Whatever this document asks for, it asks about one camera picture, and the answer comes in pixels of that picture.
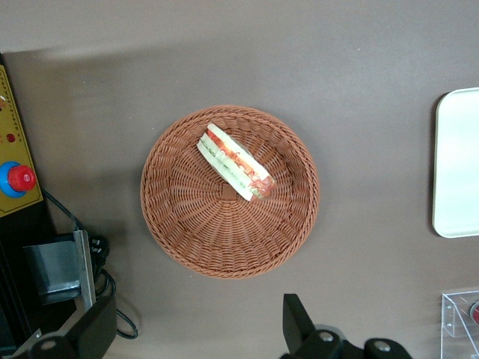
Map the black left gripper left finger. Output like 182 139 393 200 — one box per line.
10 294 118 359

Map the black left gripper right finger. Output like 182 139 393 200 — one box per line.
280 293 412 359

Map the triangle sandwich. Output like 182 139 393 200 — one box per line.
196 123 277 202

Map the round brown wicker basket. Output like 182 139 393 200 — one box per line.
140 104 321 280

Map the cream plastic serving tray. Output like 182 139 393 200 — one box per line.
432 88 479 239

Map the black appliance housing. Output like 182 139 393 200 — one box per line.
0 52 57 359

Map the clear acrylic bottle rack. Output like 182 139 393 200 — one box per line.
440 289 479 359

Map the red emergency stop button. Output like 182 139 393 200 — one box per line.
0 161 37 198

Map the yellow control panel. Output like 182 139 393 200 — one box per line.
0 63 45 218

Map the grey metal bracket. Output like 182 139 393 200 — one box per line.
22 230 97 311

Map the black power cable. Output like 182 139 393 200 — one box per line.
40 188 139 340

